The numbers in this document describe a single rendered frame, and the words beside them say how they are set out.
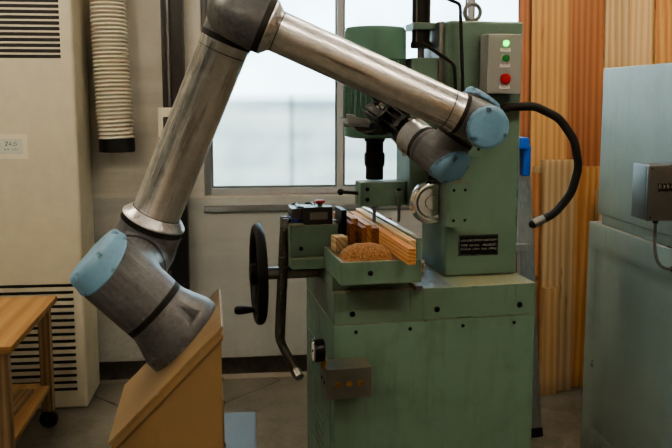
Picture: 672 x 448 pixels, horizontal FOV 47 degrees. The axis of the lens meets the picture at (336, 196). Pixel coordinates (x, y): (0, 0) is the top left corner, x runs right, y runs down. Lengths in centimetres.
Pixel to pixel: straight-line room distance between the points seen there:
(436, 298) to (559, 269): 153
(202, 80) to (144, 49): 189
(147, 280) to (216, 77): 46
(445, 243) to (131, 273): 95
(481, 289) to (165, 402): 96
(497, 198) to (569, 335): 152
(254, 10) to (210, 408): 78
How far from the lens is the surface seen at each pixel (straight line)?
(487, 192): 225
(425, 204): 216
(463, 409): 226
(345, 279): 195
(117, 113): 342
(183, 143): 174
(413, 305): 212
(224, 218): 361
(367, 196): 222
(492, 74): 217
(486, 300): 218
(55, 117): 336
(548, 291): 355
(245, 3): 157
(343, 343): 209
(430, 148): 177
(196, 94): 172
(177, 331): 165
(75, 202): 337
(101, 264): 165
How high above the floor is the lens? 130
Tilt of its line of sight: 7 degrees down
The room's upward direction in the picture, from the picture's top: straight up
